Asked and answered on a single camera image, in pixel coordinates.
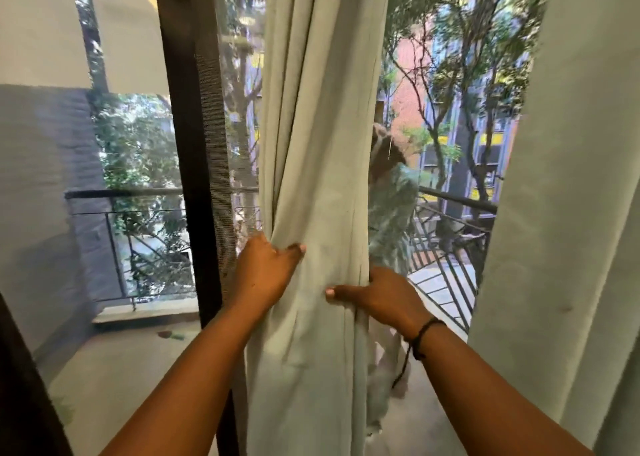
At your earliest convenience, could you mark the dark brown door edge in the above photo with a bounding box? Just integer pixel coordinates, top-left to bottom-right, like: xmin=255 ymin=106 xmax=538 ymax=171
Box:
xmin=0 ymin=293 xmax=73 ymax=456

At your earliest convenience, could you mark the person's left hand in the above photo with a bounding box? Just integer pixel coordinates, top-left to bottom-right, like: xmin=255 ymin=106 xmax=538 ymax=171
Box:
xmin=231 ymin=232 xmax=307 ymax=317

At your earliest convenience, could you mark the dark brown window frame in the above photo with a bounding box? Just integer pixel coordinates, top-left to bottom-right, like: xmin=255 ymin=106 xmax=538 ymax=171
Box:
xmin=152 ymin=0 xmax=241 ymax=456

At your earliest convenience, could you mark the light green curtain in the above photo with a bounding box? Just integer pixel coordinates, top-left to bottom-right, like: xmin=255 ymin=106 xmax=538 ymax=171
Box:
xmin=244 ymin=0 xmax=397 ymax=456
xmin=467 ymin=0 xmax=640 ymax=456

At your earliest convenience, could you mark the tall branching tree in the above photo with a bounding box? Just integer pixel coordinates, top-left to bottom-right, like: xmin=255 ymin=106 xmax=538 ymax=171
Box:
xmin=382 ymin=0 xmax=553 ymax=281

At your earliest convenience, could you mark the grey mesh insect screen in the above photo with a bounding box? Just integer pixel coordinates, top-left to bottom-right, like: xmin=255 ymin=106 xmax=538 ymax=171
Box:
xmin=192 ymin=0 xmax=237 ymax=251

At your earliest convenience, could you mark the person's right hand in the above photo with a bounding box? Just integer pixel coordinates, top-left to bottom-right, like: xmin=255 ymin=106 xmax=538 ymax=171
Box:
xmin=325 ymin=267 xmax=436 ymax=341

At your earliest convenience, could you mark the person's left forearm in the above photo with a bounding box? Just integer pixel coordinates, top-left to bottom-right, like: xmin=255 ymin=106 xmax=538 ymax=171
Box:
xmin=100 ymin=302 xmax=275 ymax=456

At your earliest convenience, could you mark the black thread wristband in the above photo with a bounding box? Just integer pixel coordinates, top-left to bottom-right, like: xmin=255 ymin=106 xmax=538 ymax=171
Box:
xmin=391 ymin=318 xmax=448 ymax=390

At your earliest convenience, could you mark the person's right forearm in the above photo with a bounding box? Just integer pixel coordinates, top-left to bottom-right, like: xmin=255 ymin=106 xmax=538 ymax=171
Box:
xmin=406 ymin=320 xmax=597 ymax=456

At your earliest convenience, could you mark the green leafy bush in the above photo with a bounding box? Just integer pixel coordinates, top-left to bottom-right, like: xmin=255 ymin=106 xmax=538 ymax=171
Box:
xmin=89 ymin=93 xmax=197 ymax=299

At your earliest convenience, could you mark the black metal balcony railing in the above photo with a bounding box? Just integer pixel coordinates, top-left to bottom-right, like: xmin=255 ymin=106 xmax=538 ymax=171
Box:
xmin=65 ymin=185 xmax=501 ymax=334

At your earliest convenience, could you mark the red brick building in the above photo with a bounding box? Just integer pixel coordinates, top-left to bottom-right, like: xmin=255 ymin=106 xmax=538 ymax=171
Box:
xmin=385 ymin=18 xmax=531 ymax=221

